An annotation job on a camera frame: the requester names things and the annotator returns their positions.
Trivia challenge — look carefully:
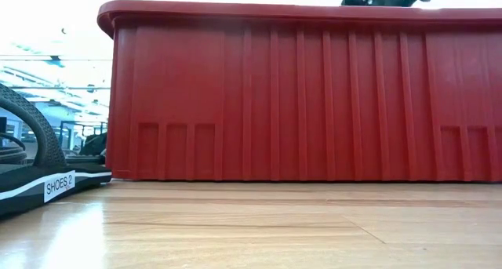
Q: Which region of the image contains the black flip-flop sandal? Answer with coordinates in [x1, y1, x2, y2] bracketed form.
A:
[0, 82, 114, 219]

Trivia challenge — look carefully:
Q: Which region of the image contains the black rubber slide sandal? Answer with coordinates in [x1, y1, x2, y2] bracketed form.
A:
[0, 132, 27, 165]

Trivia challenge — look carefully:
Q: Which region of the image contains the red plastic ribbed bin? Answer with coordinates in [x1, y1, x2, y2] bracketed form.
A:
[96, 0, 502, 183]

